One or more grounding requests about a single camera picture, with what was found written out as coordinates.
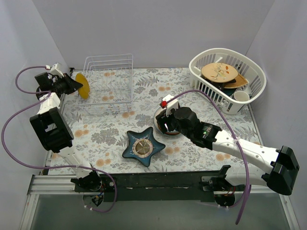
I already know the beige floral round plate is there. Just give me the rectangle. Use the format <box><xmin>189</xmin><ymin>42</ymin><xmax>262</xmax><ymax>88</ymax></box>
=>
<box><xmin>201</xmin><ymin>63</ymin><xmax>238</xmax><ymax>83</ymax></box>

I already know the blue star-shaped plate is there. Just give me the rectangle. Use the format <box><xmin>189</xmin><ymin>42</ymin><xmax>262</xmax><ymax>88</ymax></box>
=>
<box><xmin>122</xmin><ymin>126</ymin><xmax>165</xmax><ymax>167</ymax></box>

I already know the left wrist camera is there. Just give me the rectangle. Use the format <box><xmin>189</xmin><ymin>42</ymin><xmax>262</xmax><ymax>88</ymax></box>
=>
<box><xmin>45</xmin><ymin>62</ymin><xmax>64</xmax><ymax>78</ymax></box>

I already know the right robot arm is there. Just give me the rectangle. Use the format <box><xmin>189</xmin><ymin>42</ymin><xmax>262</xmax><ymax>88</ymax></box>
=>
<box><xmin>154</xmin><ymin>107</ymin><xmax>300</xmax><ymax>196</ymax></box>

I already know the aluminium frame rail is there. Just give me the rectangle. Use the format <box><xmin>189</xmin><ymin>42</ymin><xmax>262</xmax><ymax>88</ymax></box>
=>
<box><xmin>20</xmin><ymin>175</ymin><xmax>300</xmax><ymax>230</ymax></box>

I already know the floral table mat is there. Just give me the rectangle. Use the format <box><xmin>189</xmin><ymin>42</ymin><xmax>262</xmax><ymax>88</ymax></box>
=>
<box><xmin>63</xmin><ymin>68</ymin><xmax>259</xmax><ymax>173</ymax></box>

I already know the tan fan-shaped plate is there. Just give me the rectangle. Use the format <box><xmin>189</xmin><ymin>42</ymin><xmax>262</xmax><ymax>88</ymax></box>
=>
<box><xmin>224</xmin><ymin>74</ymin><xmax>248</xmax><ymax>89</ymax></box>

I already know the dark teal dish in basket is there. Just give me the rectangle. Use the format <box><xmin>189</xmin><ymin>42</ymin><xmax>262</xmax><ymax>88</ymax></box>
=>
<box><xmin>215</xmin><ymin>88</ymin><xmax>236</xmax><ymax>100</ymax></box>

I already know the dark brown plate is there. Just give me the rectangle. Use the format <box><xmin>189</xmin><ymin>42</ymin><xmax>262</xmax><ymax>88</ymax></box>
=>
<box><xmin>156</xmin><ymin>120</ymin><xmax>180</xmax><ymax>136</ymax></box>

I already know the white wire dish rack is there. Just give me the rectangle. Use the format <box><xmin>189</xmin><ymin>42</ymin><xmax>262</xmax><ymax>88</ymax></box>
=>
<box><xmin>76</xmin><ymin>54</ymin><xmax>133</xmax><ymax>115</ymax></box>

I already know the white cup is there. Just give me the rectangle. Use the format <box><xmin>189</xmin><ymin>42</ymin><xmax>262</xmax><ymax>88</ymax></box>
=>
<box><xmin>233</xmin><ymin>91</ymin><xmax>250</xmax><ymax>102</ymax></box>

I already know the yellow patterned round plate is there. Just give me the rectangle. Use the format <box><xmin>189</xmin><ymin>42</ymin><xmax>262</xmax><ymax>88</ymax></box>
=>
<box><xmin>75</xmin><ymin>73</ymin><xmax>90</xmax><ymax>100</ymax></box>

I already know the white plastic slatted basket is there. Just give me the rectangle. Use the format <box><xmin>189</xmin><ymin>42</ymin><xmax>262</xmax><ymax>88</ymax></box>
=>
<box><xmin>189</xmin><ymin>48</ymin><xmax>267</xmax><ymax>115</ymax></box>

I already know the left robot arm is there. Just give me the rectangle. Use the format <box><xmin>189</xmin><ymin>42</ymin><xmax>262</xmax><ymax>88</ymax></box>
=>
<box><xmin>30</xmin><ymin>72</ymin><xmax>102</xmax><ymax>192</ymax></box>

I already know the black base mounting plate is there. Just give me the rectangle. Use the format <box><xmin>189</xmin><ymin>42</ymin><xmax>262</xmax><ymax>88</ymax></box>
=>
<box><xmin>74</xmin><ymin>170</ymin><xmax>247</xmax><ymax>202</ymax></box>

